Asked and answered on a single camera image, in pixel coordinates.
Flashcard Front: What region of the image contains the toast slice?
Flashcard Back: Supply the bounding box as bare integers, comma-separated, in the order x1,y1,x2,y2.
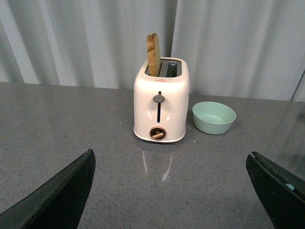
146,33,161,77

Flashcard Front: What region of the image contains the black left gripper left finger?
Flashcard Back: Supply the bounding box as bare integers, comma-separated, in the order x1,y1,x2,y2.
0,149,96,229

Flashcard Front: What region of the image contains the white toaster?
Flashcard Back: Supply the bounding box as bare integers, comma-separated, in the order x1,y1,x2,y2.
133,58,190,143

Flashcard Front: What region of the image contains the green bowl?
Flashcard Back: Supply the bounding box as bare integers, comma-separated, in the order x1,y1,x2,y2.
192,102,236,135

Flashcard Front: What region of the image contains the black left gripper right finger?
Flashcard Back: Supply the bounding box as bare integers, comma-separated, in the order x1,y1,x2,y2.
246,152,305,229

